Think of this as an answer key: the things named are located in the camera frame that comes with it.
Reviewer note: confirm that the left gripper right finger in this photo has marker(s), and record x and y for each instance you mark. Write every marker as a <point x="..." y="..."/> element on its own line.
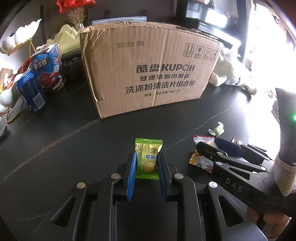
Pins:
<point x="166" y="172"/>

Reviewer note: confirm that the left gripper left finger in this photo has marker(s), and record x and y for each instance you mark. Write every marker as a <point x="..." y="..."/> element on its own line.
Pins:
<point x="123" y="190"/>

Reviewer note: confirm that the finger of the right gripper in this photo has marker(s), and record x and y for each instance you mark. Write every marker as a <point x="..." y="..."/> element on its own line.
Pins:
<point x="211" y="153"/>
<point x="232" y="149"/>

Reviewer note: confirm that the green durian candy packet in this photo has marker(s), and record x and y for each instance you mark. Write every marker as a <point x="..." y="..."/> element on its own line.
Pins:
<point x="147" y="151"/>

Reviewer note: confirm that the person right hand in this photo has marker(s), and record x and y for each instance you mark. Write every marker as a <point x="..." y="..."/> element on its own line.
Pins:
<point x="278" y="220"/>

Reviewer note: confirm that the white red snack wrapper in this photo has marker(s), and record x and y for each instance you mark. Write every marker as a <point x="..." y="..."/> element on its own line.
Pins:
<point x="206" y="163"/>

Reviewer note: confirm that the small gold snack packet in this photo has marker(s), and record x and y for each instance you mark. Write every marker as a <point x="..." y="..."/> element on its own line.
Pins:
<point x="195" y="159"/>

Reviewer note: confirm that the small green white candy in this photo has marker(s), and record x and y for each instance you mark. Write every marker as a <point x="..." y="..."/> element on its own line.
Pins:
<point x="218" y="130"/>

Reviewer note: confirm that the white plush sheep toy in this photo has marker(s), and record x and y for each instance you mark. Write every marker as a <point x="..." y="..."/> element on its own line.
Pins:
<point x="230" y="71"/>

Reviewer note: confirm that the open cardboard box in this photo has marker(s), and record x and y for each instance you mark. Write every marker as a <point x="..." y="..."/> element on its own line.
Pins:
<point x="135" y="65"/>

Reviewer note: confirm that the black remote control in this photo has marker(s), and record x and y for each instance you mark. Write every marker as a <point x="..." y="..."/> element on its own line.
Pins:
<point x="4" y="132"/>

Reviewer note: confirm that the black upright piano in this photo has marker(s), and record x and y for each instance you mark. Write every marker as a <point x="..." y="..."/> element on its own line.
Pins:
<point x="217" y="18"/>

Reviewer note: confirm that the blue soda can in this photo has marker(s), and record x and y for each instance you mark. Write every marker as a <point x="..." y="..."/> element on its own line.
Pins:
<point x="31" y="92"/>

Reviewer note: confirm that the white shell snack bowl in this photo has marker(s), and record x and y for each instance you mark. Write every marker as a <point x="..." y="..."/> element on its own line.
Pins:
<point x="10" y="95"/>

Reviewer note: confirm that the blue chocolate candy box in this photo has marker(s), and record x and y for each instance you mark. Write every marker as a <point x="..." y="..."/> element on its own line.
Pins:
<point x="48" y="67"/>

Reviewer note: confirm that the clear plastic storage box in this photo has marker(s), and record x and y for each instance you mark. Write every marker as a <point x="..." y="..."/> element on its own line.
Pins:
<point x="120" y="19"/>

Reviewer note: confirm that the yellow mountain ornament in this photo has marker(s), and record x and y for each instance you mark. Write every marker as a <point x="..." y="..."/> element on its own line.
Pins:
<point x="67" y="38"/>

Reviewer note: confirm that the dried flower vase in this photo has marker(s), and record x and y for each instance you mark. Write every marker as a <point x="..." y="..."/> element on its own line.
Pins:
<point x="76" y="17"/>

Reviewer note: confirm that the upper white shell bowl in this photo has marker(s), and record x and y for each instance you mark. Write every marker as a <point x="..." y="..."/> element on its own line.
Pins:
<point x="23" y="35"/>

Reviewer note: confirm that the red heart balloon front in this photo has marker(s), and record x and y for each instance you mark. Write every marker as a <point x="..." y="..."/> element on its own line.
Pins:
<point x="65" y="5"/>

